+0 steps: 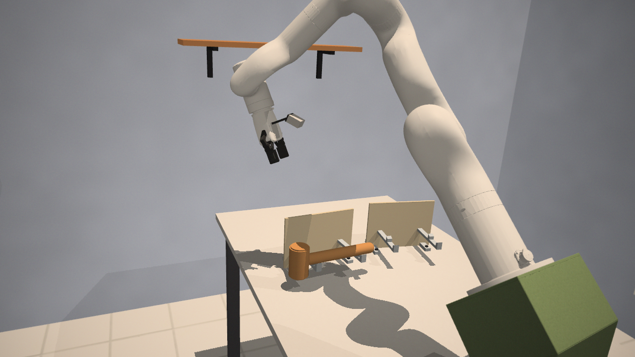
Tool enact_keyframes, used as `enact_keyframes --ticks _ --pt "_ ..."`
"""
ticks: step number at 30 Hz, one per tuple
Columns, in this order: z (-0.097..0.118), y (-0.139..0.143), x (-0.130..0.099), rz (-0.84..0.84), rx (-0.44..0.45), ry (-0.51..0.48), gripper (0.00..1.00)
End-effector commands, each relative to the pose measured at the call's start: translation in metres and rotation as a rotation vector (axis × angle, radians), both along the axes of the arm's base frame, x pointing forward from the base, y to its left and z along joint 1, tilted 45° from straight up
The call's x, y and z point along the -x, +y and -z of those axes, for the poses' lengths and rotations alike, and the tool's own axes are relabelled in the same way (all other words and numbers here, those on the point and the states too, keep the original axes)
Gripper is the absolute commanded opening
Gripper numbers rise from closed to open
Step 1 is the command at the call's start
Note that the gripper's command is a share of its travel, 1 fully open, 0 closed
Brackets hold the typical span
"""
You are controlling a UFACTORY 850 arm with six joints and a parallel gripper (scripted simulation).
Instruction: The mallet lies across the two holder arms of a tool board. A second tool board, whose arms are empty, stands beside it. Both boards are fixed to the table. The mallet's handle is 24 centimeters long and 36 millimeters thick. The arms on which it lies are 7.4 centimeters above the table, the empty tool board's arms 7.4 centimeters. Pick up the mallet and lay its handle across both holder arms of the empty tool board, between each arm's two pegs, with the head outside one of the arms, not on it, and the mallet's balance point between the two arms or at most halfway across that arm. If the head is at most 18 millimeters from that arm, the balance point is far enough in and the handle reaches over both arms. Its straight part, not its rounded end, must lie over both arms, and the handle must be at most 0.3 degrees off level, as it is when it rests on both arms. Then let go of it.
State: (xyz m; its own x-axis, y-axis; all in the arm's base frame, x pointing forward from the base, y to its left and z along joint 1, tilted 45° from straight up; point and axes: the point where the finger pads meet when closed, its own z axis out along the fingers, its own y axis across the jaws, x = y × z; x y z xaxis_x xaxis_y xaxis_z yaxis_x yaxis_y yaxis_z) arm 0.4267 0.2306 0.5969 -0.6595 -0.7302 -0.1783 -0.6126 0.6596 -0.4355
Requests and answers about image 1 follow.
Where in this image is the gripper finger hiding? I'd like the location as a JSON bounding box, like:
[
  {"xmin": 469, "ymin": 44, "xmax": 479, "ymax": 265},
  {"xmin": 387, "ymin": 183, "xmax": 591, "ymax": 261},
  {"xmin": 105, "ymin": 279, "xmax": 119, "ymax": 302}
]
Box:
[
  {"xmin": 274, "ymin": 138, "xmax": 289, "ymax": 159},
  {"xmin": 260, "ymin": 130, "xmax": 280, "ymax": 164}
]

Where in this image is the brown wooden mallet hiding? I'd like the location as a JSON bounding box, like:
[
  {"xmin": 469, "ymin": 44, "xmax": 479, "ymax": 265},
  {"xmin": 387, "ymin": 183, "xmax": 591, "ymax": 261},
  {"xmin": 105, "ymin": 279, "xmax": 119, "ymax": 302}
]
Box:
[{"xmin": 288, "ymin": 242, "xmax": 374, "ymax": 280}]

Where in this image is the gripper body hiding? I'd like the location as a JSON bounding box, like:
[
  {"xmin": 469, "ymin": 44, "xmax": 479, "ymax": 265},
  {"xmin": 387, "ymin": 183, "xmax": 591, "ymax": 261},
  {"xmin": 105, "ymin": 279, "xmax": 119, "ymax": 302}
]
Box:
[{"xmin": 251, "ymin": 108, "xmax": 283, "ymax": 146}]

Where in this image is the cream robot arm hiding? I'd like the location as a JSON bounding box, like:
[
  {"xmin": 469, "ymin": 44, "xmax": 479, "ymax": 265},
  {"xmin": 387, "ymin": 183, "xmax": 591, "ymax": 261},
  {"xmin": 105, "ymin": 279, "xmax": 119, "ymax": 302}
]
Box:
[{"xmin": 230, "ymin": 0, "xmax": 554, "ymax": 295}]

